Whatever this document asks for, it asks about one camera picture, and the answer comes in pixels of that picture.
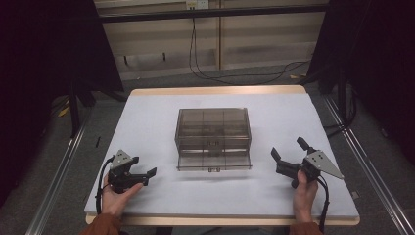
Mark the white table sheet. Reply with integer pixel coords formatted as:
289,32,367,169
83,92,360,219

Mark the person's left hand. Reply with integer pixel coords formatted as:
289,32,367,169
101,174,145,219

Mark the person's right hand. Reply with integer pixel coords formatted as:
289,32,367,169
292,168,319,225

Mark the smoky clear plastic drawer box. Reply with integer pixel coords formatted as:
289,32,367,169
173,107,254,172

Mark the left hand-held gripper black cable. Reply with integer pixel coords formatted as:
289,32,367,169
95,155,116,216

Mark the right hand-held gripper black cable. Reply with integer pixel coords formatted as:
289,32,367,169
315,175,331,234

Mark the black horizontal bar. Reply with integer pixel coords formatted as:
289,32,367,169
99,3,329,24

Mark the black curtain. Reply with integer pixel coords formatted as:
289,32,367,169
305,0,415,165
0,0,125,209

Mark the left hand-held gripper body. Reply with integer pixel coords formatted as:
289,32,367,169
107,149,145,195

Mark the metal floor rail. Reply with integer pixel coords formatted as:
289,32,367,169
24,118,91,235
322,93,415,235

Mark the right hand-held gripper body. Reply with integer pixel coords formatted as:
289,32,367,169
275,149,346,190

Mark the white wall socket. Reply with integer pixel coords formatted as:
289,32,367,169
185,0,210,11

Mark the black metal stand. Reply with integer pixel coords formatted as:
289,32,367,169
68,79,83,139
336,70,348,125

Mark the black looped floor cable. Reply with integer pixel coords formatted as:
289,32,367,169
325,92,359,139

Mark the hand-held gripper black cable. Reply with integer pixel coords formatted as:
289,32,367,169
315,175,331,234
95,155,116,216

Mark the wooden table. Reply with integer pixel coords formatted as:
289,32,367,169
84,84,361,227

